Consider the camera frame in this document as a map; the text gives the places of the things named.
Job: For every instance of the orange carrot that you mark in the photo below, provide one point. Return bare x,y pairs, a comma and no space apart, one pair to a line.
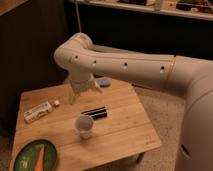
39,163

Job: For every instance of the wooden side table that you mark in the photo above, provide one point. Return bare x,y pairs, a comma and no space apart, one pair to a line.
96,129

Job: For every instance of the black rectangular box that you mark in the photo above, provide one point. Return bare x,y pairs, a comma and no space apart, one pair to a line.
96,113

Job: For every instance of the green plate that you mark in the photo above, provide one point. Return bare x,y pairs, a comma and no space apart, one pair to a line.
27,157

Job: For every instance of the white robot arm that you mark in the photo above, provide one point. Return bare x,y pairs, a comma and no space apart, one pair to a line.
179,75

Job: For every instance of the metal pole stand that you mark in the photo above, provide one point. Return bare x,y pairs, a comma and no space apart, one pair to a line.
78,15

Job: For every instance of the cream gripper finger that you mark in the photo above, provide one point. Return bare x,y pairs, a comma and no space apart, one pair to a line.
97,88
72,97

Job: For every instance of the plastic bottle with label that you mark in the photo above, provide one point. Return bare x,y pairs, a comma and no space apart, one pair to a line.
40,110

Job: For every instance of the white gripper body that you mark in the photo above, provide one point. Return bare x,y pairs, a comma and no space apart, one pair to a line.
82,86

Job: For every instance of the blue sponge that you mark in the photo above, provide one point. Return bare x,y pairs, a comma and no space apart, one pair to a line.
103,82

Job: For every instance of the upper wooden shelf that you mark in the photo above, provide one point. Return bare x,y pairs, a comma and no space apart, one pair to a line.
195,9

